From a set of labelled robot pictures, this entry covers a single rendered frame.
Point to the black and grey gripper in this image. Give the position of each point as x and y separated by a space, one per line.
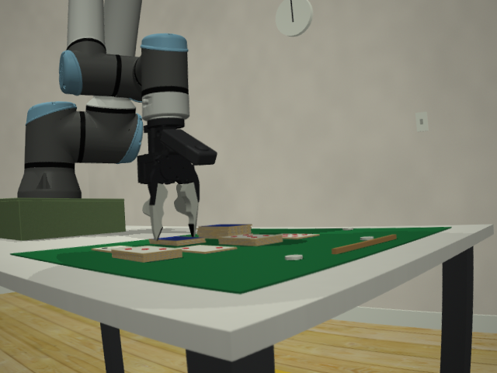
171 168

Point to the green felt mat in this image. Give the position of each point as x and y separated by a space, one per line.
240 270

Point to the brown thin wooden strip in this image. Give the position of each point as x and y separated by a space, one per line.
359 245

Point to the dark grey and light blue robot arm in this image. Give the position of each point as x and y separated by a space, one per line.
109 130

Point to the grey rectangular tile with black dots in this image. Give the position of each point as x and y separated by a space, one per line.
108 249

